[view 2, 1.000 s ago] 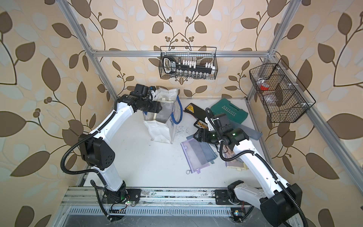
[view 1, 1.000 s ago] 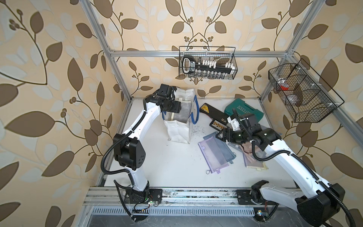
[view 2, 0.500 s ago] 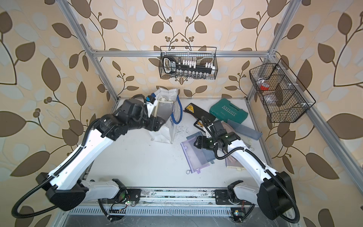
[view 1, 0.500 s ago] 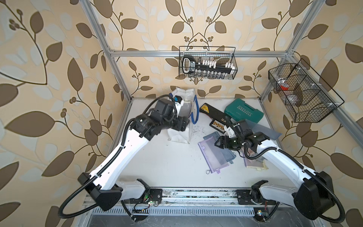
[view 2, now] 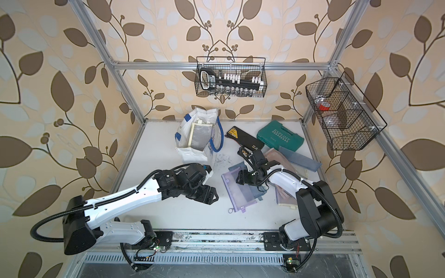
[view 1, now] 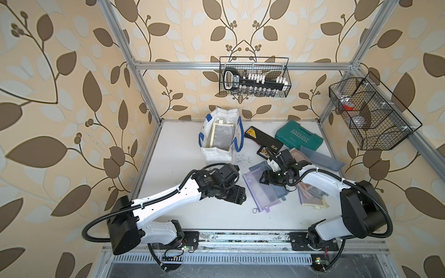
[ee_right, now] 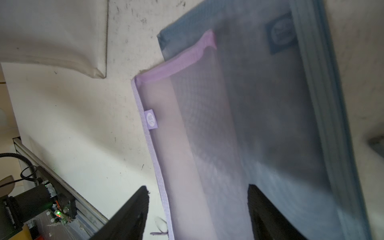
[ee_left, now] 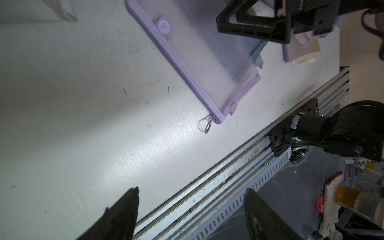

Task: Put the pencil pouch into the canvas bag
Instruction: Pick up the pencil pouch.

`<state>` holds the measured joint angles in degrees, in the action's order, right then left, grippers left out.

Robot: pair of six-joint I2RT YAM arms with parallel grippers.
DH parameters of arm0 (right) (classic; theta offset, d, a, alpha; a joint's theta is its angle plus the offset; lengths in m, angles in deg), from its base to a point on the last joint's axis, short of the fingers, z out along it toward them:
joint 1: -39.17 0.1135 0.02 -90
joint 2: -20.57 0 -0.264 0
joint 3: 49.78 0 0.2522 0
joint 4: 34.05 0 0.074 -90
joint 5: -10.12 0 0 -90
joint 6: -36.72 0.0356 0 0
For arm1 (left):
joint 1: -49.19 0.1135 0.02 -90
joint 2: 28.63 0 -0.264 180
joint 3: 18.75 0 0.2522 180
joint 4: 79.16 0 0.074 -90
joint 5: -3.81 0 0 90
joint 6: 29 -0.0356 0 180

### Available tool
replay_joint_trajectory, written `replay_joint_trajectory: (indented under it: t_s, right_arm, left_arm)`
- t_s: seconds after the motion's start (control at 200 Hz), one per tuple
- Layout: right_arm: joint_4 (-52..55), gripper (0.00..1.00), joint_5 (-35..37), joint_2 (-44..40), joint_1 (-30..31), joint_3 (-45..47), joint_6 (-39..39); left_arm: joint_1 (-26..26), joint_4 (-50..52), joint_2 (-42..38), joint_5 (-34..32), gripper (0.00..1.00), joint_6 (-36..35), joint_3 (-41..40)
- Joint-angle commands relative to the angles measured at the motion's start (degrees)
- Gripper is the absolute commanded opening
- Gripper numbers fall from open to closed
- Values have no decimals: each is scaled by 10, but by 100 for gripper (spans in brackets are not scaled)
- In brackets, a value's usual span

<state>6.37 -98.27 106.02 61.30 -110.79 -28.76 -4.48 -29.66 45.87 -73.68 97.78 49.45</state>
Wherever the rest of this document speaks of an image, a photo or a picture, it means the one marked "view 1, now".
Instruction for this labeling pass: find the purple mesh pencil pouch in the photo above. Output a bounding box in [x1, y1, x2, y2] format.
[243, 168, 280, 213]

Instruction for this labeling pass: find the white canvas tote bag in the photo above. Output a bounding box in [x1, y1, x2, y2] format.
[198, 108, 244, 164]

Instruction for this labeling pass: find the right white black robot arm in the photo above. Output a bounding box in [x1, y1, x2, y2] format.
[260, 148, 394, 272]

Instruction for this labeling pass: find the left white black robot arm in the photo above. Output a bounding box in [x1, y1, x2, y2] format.
[82, 163, 247, 272]

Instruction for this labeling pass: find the grey blue mesh pouch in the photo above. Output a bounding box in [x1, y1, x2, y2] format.
[300, 147, 345, 172]

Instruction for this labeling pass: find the black yellow tool case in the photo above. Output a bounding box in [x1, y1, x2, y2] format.
[244, 126, 283, 153]

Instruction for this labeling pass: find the green plastic tool case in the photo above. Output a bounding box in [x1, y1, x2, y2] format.
[275, 120, 324, 151]

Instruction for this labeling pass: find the red object in basket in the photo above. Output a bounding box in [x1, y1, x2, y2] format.
[338, 97, 356, 112]

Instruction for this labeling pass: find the black socket tool set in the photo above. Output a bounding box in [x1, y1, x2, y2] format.
[220, 67, 292, 92]

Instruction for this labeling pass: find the back wire basket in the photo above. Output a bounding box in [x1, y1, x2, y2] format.
[219, 56, 292, 98]

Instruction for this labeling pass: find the wire basket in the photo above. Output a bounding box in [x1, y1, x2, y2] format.
[329, 72, 423, 151]
[219, 56, 292, 98]

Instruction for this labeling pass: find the right wire basket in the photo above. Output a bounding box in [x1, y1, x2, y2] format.
[329, 72, 423, 151]

